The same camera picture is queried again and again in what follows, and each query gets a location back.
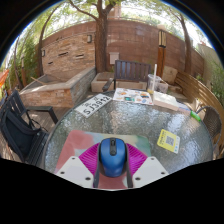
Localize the clear plastic cup with straw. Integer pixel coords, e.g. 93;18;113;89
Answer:
146;63;162;95

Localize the concrete planter box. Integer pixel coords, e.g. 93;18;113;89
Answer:
90;71;148;93

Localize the black folding chair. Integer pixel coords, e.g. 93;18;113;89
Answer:
0;89;59;167

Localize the pale stone block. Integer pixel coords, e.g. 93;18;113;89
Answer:
162;65;179;85

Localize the yellow square card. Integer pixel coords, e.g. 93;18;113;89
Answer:
156;128;181;155

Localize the blue and black computer mouse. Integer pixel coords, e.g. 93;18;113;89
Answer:
97;137;128;179

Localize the dark wooden slatted chair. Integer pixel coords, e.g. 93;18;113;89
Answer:
102;59;152;93

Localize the brown wicker chair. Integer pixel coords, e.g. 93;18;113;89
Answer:
195;105;223;158

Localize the slender tree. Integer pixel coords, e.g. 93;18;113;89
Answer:
178;13;194;75

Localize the white licence plate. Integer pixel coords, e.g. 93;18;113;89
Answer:
73;93;113;119

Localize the wooden garden lamp post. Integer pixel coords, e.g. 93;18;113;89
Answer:
155;29;168;79

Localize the stone raised planter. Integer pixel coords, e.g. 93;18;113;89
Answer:
19;66;98;108

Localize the curved wooden bench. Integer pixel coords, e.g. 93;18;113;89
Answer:
174;71;224;134

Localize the green cylindrical bottle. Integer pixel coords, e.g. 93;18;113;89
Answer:
189;110;202;122

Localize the red floral mouse pad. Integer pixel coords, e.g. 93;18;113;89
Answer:
54;129;153;190

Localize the pale flat booklet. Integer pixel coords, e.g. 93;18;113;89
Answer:
177;101;193;114

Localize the grey wall utility box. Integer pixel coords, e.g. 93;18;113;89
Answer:
109;51;120;65

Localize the colourful sticker sheet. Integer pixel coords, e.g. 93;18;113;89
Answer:
112;87;155;106

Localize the thick-trunked tree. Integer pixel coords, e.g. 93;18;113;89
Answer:
68;0;118;74

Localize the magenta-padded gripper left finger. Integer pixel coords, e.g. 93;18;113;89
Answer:
54;142;102;189

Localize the small planter with plants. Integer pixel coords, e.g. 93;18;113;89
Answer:
157;79;170;94

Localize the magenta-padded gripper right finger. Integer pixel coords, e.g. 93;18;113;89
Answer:
124;142;170;189

